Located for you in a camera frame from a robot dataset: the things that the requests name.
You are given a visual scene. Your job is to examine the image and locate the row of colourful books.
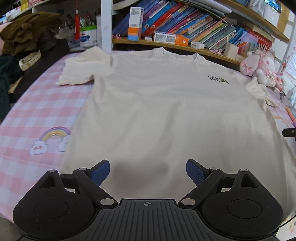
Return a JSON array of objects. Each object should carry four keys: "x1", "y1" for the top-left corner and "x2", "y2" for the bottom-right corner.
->
[{"x1": 112, "y1": 0, "x2": 249, "y2": 50}]

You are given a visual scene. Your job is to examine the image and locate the white jar with blue label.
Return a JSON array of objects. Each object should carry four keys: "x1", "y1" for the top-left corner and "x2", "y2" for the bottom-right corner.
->
[{"x1": 79, "y1": 25, "x2": 97, "y2": 48}]

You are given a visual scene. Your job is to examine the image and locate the upright white and orange box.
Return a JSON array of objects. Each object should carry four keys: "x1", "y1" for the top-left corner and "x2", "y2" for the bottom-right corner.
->
[{"x1": 127, "y1": 6, "x2": 145, "y2": 42}]

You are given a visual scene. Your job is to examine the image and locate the white shelf frame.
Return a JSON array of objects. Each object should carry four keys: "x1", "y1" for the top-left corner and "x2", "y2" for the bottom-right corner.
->
[{"x1": 100, "y1": 0, "x2": 114, "y2": 54}]

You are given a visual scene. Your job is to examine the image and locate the cream wristwatch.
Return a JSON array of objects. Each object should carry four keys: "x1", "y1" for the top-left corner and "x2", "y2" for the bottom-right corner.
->
[{"x1": 18, "y1": 50, "x2": 42, "y2": 71}]

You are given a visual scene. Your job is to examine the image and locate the cream pen holder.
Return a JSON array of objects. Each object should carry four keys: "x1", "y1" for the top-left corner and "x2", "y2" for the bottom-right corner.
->
[{"x1": 223, "y1": 42, "x2": 240, "y2": 59}]

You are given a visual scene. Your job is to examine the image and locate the pink checked cartoon desk mat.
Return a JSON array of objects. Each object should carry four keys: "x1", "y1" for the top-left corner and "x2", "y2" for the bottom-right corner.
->
[{"x1": 0, "y1": 50, "x2": 296, "y2": 234}]

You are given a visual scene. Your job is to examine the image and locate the red bottle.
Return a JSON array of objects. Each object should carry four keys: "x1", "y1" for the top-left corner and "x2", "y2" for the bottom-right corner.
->
[{"x1": 73, "y1": 9, "x2": 80, "y2": 42}]

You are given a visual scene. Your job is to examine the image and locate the white plastic device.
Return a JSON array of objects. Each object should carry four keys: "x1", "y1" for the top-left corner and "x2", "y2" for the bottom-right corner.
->
[{"x1": 281, "y1": 89, "x2": 296, "y2": 106}]

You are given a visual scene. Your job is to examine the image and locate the cream canvas tote bag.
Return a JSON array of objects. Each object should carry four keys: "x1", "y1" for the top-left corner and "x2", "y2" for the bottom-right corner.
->
[{"x1": 55, "y1": 46, "x2": 296, "y2": 219}]

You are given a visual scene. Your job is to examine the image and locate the white flat device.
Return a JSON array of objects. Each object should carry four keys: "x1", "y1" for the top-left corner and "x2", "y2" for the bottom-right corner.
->
[{"x1": 187, "y1": 0, "x2": 233, "y2": 15}]

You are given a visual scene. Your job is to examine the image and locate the dark teal cloth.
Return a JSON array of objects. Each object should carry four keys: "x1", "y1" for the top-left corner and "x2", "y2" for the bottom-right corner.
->
[{"x1": 0, "y1": 56, "x2": 22, "y2": 122}]

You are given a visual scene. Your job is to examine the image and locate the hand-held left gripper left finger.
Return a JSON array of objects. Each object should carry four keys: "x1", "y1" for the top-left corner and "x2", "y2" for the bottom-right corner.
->
[{"x1": 37, "y1": 159, "x2": 118, "y2": 208}]

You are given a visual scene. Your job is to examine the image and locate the thick red books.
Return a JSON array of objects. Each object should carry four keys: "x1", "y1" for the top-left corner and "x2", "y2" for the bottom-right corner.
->
[{"x1": 240, "y1": 29, "x2": 273, "y2": 55}]

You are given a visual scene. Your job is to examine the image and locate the orange highlighter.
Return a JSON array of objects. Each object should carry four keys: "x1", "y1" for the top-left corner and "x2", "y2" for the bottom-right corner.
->
[{"x1": 285, "y1": 107, "x2": 296, "y2": 121}]

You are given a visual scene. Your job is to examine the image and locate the wooden bookshelf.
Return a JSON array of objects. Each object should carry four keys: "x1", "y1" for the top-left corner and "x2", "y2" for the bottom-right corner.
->
[{"x1": 112, "y1": 0, "x2": 290, "y2": 65}]

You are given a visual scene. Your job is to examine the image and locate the bunch of pens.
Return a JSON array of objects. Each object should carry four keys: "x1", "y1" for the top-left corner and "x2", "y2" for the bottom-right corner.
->
[{"x1": 80, "y1": 14, "x2": 96, "y2": 27}]

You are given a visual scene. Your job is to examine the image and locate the small pink plush toy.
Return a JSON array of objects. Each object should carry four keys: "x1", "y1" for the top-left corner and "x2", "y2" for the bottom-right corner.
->
[{"x1": 270, "y1": 77, "x2": 285, "y2": 92}]

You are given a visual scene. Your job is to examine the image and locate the olive brown cloth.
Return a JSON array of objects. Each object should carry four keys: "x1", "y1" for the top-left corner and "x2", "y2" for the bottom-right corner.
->
[{"x1": 0, "y1": 13, "x2": 63, "y2": 56}]

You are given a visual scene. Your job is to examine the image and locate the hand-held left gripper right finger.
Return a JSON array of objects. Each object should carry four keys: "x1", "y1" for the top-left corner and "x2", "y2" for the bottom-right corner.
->
[{"x1": 178, "y1": 159, "x2": 259, "y2": 208}]

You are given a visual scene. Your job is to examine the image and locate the pink and white plush bunny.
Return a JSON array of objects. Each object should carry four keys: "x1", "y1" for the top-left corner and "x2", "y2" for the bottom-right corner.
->
[{"x1": 239, "y1": 47, "x2": 278, "y2": 85}]

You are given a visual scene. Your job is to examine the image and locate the long white and orange box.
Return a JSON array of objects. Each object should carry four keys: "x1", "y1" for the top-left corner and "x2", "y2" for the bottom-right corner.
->
[{"x1": 153, "y1": 31, "x2": 189, "y2": 46}]

